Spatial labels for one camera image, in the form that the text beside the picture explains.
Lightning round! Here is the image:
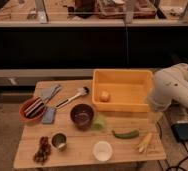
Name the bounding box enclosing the small metal cup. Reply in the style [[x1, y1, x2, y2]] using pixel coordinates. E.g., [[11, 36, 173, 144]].
[[51, 133, 67, 151]]

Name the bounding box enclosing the small yellow fruit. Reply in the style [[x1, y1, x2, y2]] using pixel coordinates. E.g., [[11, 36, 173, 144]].
[[100, 91, 110, 102]]

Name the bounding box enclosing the white round cup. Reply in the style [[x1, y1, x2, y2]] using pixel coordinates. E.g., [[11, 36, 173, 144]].
[[93, 141, 113, 162]]

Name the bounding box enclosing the orange round bowl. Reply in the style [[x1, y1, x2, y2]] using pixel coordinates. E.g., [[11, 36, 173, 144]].
[[19, 98, 46, 125]]

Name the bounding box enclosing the green lettuce leaf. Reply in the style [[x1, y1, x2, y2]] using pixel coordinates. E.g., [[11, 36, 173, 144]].
[[91, 115, 105, 131]]

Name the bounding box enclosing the green chili pepper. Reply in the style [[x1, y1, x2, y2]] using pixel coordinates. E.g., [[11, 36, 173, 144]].
[[112, 130, 139, 139]]

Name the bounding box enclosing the yellow plastic bin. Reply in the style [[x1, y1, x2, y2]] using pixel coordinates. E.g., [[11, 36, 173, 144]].
[[92, 69, 153, 112]]

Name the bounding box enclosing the dark grape bunch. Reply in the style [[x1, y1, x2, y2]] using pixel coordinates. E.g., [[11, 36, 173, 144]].
[[33, 137, 51, 164]]

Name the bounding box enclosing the striped item in bowl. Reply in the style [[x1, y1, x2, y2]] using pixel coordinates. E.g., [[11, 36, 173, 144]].
[[24, 98, 44, 117]]

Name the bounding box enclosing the blue sponge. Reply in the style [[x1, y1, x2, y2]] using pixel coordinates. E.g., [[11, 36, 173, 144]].
[[41, 107, 56, 124]]

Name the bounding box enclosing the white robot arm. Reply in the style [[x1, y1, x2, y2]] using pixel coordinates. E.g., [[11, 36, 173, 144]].
[[147, 63, 188, 112]]

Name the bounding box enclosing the dark brown bowl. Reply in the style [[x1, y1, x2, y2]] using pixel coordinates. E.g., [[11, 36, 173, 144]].
[[70, 104, 94, 130]]

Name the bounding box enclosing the black power box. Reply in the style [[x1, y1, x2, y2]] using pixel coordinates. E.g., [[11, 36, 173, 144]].
[[171, 123, 188, 142]]

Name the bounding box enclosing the white handled brush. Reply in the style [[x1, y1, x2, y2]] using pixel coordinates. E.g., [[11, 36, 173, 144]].
[[56, 87, 89, 108]]

